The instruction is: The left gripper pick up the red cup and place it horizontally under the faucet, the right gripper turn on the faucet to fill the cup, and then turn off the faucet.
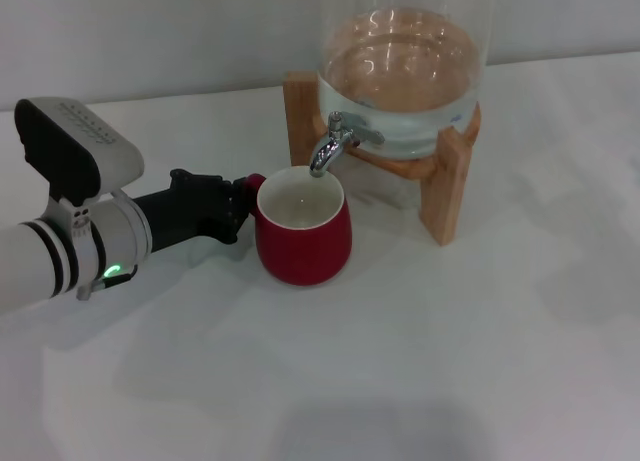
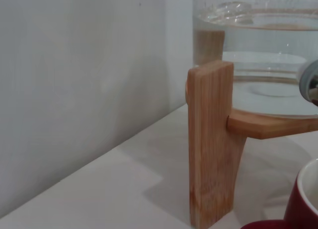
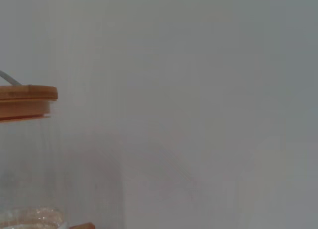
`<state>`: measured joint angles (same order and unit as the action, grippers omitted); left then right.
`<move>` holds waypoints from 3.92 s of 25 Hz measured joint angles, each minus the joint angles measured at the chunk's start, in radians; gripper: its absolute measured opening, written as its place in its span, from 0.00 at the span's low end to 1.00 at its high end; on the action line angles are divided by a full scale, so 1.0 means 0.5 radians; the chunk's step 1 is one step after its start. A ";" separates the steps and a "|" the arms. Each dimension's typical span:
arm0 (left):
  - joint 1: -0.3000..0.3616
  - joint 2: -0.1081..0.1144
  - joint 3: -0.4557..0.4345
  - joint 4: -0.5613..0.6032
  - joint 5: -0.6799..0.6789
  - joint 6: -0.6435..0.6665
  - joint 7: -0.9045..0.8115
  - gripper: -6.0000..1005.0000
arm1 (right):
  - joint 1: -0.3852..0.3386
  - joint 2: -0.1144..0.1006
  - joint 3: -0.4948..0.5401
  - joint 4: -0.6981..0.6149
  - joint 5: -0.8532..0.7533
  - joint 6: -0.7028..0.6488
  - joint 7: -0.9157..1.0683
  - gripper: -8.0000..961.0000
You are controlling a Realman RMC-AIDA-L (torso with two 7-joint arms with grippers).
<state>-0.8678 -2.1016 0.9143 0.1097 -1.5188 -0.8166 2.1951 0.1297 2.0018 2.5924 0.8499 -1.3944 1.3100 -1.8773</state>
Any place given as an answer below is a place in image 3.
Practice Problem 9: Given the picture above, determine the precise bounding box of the wooden jar lid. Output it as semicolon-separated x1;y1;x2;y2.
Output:
0;84;58;122

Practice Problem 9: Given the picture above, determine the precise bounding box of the wooden dispenser stand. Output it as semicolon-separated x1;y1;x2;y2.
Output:
71;222;96;229

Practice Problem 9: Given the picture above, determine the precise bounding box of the glass water dispenser jar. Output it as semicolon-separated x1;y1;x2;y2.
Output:
0;114;72;229

